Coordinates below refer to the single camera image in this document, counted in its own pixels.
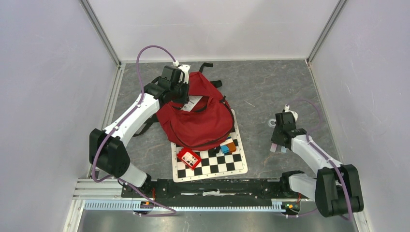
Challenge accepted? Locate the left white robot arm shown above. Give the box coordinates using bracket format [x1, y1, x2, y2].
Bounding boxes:
[89, 64, 190, 197]

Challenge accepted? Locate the black white chessboard mat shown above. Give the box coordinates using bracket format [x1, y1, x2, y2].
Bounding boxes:
[171, 120, 248, 183]

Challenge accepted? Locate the orange toy block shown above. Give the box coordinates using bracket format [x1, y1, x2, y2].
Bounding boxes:
[226, 142, 236, 153]

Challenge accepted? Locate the red backpack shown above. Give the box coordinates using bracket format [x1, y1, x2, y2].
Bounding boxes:
[134, 62, 234, 151]

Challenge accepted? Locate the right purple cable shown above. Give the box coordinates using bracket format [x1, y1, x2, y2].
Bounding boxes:
[283, 98, 353, 221]

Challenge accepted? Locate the clear tape roll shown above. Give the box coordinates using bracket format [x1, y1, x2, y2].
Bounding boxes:
[268, 118, 276, 128]

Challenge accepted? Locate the purple cable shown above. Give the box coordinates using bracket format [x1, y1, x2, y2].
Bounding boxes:
[91, 45, 179, 218]
[283, 98, 353, 221]

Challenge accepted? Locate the pink highlighter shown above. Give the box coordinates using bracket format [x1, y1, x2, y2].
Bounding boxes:
[270, 143, 278, 153]

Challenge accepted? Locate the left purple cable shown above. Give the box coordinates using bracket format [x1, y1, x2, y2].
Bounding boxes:
[91, 45, 179, 218]

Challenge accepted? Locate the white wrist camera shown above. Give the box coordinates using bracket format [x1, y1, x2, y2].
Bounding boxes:
[173, 60, 190, 84]
[282, 104, 298, 121]

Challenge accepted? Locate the red toy block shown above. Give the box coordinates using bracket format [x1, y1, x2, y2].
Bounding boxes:
[176, 148, 202, 170]

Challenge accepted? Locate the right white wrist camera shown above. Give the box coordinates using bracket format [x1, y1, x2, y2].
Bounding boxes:
[282, 104, 298, 121]

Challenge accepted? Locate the blue toy block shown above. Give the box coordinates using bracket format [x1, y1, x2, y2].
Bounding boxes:
[220, 145, 230, 154]

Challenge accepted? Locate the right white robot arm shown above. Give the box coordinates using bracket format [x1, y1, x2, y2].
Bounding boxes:
[271, 110, 365, 219]

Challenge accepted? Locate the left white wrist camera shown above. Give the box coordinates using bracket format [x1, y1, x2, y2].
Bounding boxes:
[173, 60, 190, 84]

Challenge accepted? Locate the black toy block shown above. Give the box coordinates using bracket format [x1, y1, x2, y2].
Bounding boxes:
[208, 146, 221, 158]

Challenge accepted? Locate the white paper packet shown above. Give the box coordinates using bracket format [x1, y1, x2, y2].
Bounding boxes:
[180, 95, 203, 112]

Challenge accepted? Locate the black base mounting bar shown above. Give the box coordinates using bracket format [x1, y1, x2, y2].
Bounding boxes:
[140, 178, 306, 207]

